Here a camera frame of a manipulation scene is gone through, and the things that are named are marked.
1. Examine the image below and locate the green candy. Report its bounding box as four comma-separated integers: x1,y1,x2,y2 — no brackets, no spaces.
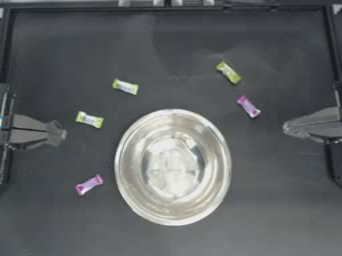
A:
111,78,140,96
215,60,243,85
75,110,106,130

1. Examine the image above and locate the purple candy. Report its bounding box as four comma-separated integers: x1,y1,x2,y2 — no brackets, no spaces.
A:
73,173,106,197
235,95,263,119

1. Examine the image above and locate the steel bowl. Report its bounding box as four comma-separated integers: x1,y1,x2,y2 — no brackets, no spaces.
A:
114,108,234,227

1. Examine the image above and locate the black table frame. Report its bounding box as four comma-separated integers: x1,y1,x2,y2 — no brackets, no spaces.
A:
0,0,342,101

